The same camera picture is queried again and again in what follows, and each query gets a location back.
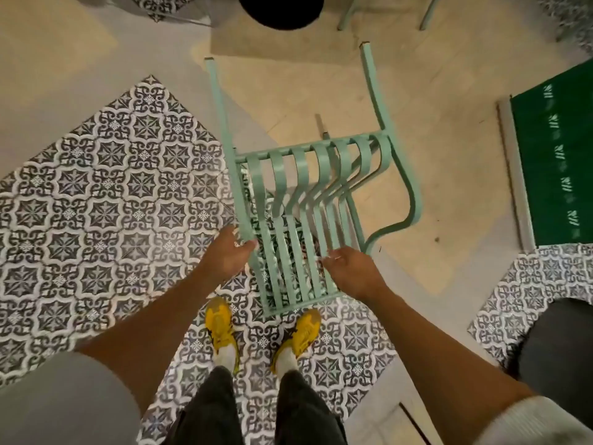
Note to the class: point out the white left sock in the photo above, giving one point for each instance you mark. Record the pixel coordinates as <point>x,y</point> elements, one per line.
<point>227,359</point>

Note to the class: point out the yellow shoe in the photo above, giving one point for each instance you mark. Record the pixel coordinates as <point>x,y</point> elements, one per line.
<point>221,324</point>
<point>299,333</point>

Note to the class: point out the person's right thumb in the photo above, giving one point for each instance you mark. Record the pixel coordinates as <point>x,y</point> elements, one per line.
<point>332,263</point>

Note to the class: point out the green door mat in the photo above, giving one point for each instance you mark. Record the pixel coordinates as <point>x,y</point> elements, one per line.
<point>560,166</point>

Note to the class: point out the white right sock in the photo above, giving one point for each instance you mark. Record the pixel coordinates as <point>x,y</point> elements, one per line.
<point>287,361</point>

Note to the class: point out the person's left hand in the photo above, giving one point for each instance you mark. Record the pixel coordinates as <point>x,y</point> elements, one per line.
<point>222,264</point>

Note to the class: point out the white sock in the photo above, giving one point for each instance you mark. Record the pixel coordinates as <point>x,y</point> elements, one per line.
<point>227,359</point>
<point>287,361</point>

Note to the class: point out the person's right hand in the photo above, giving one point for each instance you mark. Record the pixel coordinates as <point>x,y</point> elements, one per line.
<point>359,275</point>

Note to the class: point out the white right sleeve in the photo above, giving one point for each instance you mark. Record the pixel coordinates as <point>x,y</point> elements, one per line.
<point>537,426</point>

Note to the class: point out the person's right forearm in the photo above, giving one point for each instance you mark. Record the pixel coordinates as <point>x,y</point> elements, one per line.
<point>444,356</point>

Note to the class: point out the yellow left shoe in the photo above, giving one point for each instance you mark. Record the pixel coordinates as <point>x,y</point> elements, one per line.
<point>221,324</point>

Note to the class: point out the person's left forearm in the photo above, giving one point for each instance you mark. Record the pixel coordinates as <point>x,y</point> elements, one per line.
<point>148,329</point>

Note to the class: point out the person's left thumb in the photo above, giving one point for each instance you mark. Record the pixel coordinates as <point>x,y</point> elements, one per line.
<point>248,247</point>

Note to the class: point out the grey left sleeve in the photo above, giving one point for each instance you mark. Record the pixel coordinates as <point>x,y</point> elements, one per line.
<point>60,403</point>

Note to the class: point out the mint green metal chair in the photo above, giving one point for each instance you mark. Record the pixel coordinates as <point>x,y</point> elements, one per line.
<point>296,236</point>

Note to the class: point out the black trousers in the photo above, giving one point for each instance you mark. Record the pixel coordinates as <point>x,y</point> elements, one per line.
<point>305,412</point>

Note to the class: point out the black round table base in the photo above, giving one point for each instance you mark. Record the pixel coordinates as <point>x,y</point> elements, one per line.
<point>280,9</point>

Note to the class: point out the grey threshold strip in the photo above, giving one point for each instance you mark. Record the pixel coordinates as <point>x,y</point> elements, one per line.
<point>516,176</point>

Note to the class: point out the yellow right shoe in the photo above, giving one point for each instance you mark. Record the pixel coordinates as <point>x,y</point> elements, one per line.
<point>299,333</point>

